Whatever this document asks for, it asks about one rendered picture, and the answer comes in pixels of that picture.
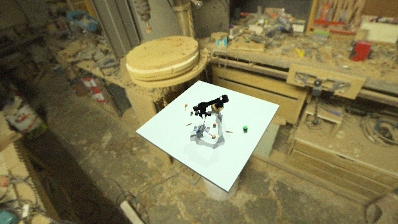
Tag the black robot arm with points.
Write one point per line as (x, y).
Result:
(218, 103)

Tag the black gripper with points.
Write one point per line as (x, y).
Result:
(202, 113)

